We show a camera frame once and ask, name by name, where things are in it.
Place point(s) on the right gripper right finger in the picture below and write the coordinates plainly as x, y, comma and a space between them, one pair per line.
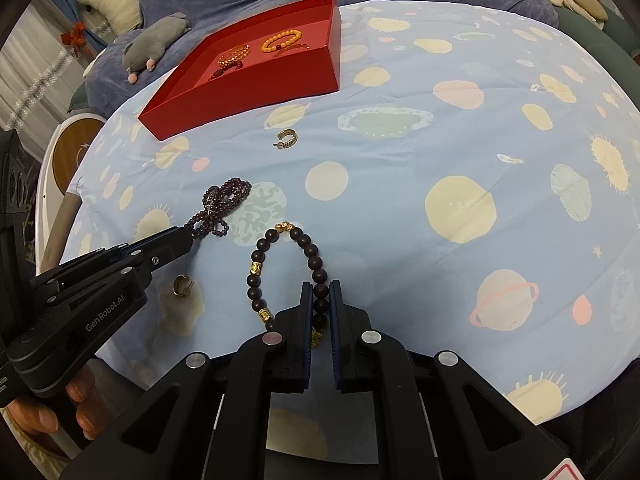
336, 310

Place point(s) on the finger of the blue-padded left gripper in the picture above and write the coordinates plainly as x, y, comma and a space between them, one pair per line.
160, 249

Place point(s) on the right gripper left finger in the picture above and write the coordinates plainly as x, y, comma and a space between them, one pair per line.
304, 331

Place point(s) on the black bead bracelet gold spacers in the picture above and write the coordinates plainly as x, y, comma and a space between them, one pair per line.
303, 263

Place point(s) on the gold hoop earring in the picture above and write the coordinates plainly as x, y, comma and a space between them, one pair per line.
182, 286

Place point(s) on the purple garnet bead strand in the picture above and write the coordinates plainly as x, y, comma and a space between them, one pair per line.
218, 202

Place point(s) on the small hoop earring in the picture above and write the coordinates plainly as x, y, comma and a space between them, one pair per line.
287, 138

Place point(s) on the person's left hand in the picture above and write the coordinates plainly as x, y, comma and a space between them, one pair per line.
40, 419

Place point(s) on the white round wooden-top device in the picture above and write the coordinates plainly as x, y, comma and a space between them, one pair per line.
69, 144

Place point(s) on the light blue planet-print sheet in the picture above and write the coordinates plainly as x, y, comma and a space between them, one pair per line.
473, 185

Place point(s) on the grey mole plush toy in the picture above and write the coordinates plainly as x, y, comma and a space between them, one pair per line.
147, 49

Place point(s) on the white sheer curtain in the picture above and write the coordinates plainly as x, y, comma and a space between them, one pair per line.
39, 77

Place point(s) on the red bow curtain tie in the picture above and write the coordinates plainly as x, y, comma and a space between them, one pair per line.
76, 40

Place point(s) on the red cardboard tray box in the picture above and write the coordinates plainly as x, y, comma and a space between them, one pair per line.
295, 52

